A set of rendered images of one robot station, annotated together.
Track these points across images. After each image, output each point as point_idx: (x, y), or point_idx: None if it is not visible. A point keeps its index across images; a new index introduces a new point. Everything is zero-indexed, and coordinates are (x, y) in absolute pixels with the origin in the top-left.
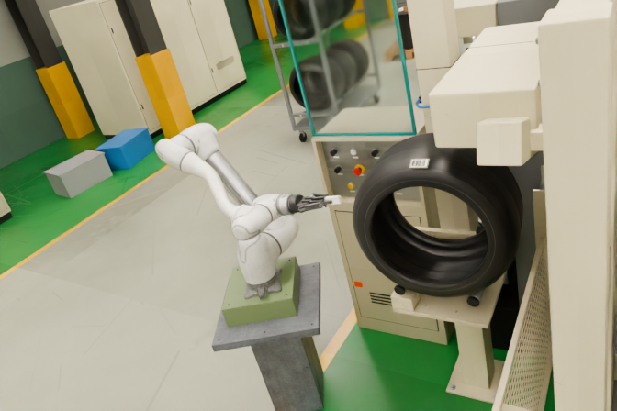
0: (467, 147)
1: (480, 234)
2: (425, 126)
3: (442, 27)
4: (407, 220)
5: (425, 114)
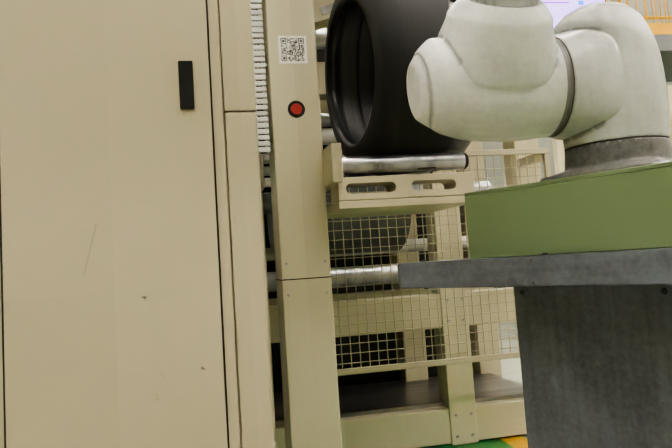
0: None
1: (348, 136)
2: None
3: None
4: (373, 100)
5: None
